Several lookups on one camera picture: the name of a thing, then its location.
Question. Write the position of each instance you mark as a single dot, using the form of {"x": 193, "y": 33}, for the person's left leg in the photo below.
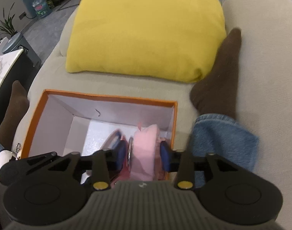
{"x": 14, "y": 110}

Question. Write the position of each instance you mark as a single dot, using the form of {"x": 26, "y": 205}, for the wall socket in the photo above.
{"x": 22, "y": 16}

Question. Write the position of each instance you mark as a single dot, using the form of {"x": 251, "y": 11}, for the pink plush toy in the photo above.
{"x": 143, "y": 148}

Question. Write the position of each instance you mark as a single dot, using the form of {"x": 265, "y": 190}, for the silver metal disc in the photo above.
{"x": 130, "y": 153}

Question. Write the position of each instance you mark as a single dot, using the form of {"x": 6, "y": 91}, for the person's right leg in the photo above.
{"x": 218, "y": 83}

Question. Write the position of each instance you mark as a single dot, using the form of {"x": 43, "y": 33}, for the grey round bin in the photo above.
{"x": 16, "y": 44}

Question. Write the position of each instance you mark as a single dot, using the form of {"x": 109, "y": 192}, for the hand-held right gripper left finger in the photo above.
{"x": 122, "y": 155}

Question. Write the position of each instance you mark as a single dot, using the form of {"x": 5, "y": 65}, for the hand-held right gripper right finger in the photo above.
{"x": 165, "y": 157}

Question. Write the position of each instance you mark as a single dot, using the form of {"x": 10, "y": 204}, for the orange cardboard box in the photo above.
{"x": 64, "y": 110}

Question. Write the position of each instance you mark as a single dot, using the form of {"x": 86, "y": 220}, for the person's leg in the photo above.
{"x": 218, "y": 83}
{"x": 14, "y": 110}

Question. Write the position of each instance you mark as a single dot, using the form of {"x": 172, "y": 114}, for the beige sofa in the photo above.
{"x": 268, "y": 76}

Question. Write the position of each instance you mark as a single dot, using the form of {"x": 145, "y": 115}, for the yellow pillow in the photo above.
{"x": 146, "y": 28}

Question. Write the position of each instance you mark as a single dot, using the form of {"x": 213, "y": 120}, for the white marble desktop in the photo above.
{"x": 5, "y": 69}

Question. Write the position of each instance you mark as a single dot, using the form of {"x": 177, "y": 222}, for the potted green plant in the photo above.
{"x": 6, "y": 25}

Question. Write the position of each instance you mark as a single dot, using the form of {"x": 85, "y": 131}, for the large water bottle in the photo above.
{"x": 41, "y": 6}

